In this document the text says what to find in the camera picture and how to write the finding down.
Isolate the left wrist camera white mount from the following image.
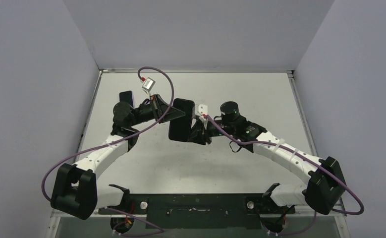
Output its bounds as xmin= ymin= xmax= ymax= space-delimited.
xmin=140 ymin=77 xmax=156 ymax=98

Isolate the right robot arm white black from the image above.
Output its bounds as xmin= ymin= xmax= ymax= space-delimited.
xmin=185 ymin=101 xmax=347 ymax=215

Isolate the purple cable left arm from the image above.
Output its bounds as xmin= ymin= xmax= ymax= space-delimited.
xmin=41 ymin=66 xmax=175 ymax=203

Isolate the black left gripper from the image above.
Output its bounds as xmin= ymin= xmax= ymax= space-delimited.
xmin=130 ymin=94 xmax=186 ymax=127

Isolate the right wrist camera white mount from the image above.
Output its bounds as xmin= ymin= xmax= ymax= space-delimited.
xmin=194 ymin=104 xmax=208 ymax=129

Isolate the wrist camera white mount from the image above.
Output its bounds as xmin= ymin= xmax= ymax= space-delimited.
xmin=140 ymin=77 xmax=156 ymax=98
xmin=194 ymin=104 xmax=208 ymax=129

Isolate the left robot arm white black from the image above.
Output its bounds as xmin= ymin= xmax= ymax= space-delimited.
xmin=50 ymin=94 xmax=187 ymax=220

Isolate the black phone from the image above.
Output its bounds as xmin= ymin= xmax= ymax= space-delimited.
xmin=119 ymin=91 xmax=134 ymax=108

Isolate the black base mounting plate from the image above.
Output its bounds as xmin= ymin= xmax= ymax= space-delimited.
xmin=127 ymin=193 xmax=272 ymax=230

